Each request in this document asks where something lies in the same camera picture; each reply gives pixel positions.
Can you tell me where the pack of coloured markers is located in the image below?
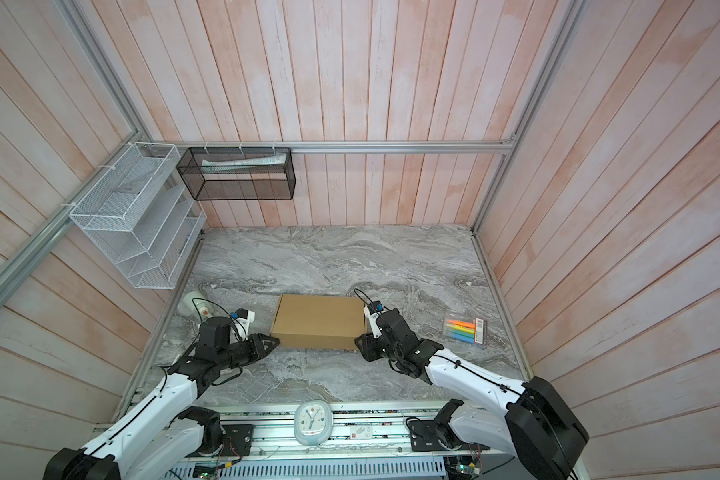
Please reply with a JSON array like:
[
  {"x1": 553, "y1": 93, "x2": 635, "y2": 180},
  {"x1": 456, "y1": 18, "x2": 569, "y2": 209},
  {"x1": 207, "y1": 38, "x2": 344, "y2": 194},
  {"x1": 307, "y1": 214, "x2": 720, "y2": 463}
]
[{"x1": 442, "y1": 317, "x2": 488, "y2": 347}]

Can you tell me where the small white label card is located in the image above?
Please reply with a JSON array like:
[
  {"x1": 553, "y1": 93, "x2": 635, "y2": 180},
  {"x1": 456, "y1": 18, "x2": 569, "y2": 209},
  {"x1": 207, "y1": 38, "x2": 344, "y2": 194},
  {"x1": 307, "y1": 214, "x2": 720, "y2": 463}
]
[{"x1": 349, "y1": 425, "x2": 374, "y2": 440}]

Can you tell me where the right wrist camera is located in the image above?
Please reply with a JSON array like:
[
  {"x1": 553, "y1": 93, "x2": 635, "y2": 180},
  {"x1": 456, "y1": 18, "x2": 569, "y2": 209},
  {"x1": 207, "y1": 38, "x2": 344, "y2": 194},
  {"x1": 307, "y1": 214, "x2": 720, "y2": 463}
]
[{"x1": 363, "y1": 301, "x2": 384, "y2": 338}]

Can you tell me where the white paper in basket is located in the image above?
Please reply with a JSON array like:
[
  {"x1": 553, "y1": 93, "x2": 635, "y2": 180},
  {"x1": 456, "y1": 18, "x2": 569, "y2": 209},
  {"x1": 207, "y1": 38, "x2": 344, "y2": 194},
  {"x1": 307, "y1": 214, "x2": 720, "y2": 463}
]
[{"x1": 201, "y1": 154, "x2": 288, "y2": 174}]

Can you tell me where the aluminium front rail frame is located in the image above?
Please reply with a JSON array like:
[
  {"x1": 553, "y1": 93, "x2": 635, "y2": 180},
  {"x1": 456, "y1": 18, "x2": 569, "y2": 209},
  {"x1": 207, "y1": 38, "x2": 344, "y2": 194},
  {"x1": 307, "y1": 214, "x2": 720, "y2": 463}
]
[{"x1": 177, "y1": 400, "x2": 470, "y2": 477}]

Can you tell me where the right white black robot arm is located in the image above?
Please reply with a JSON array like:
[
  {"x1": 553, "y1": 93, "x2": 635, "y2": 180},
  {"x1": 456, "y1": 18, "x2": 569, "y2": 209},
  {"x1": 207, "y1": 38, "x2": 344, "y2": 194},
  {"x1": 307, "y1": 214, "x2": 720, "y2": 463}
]
[{"x1": 355, "y1": 301, "x2": 589, "y2": 479}]

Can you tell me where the pale blue alarm clock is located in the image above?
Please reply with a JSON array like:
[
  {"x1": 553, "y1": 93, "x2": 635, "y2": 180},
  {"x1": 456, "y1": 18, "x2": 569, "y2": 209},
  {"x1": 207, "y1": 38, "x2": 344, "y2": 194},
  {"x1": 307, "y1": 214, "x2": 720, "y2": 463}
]
[{"x1": 294, "y1": 400, "x2": 334, "y2": 446}]

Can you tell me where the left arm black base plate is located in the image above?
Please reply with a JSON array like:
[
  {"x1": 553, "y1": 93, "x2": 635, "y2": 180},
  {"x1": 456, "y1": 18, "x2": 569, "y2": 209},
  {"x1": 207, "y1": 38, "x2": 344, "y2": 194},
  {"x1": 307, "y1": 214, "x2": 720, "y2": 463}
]
[{"x1": 211, "y1": 424, "x2": 254, "y2": 459}]

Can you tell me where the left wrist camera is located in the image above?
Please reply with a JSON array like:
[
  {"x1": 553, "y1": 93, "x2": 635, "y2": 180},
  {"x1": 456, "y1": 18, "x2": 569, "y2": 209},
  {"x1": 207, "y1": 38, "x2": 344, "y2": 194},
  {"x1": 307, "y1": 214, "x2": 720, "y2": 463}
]
[{"x1": 230, "y1": 308, "x2": 255, "y2": 341}]

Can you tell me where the white wire mesh shelf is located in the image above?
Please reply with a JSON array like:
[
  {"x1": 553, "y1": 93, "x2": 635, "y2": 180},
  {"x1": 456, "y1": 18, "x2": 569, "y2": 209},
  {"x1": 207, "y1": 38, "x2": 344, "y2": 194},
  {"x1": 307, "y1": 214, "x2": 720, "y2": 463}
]
[{"x1": 70, "y1": 142, "x2": 206, "y2": 290}]

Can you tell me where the black mesh wall basket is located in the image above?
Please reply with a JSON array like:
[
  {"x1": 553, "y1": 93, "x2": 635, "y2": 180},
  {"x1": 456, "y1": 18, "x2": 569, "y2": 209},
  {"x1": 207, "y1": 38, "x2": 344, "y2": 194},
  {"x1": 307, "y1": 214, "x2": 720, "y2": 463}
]
[{"x1": 177, "y1": 146, "x2": 297, "y2": 201}]

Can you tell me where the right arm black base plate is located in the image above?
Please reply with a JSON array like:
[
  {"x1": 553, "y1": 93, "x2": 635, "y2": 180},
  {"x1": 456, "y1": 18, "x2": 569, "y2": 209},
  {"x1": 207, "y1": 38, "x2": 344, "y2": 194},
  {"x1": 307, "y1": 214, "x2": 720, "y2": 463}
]
[{"x1": 404, "y1": 417, "x2": 489, "y2": 452}]

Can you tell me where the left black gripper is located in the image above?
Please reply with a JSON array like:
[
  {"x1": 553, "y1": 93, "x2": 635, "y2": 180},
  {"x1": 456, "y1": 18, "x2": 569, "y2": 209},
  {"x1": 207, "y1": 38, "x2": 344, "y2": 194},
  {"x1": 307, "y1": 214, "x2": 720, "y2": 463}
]
[{"x1": 217, "y1": 332, "x2": 281, "y2": 370}]

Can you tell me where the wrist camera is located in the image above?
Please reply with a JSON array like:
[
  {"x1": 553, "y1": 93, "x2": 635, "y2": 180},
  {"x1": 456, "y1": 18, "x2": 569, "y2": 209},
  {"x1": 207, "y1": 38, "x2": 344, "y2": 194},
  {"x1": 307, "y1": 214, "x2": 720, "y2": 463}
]
[
  {"x1": 230, "y1": 308, "x2": 255, "y2": 341},
  {"x1": 363, "y1": 301, "x2": 384, "y2": 338}
]

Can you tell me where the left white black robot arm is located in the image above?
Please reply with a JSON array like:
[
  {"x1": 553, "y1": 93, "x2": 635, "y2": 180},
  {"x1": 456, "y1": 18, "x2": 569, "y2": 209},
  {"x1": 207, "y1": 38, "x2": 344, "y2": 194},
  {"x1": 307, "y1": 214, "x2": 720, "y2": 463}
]
[{"x1": 43, "y1": 314, "x2": 280, "y2": 479}]

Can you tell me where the brown cardboard box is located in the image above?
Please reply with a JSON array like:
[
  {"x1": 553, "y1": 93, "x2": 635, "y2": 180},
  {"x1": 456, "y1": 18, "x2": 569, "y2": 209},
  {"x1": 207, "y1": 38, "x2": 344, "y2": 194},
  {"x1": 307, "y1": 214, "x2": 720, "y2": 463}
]
[{"x1": 270, "y1": 294, "x2": 368, "y2": 350}]

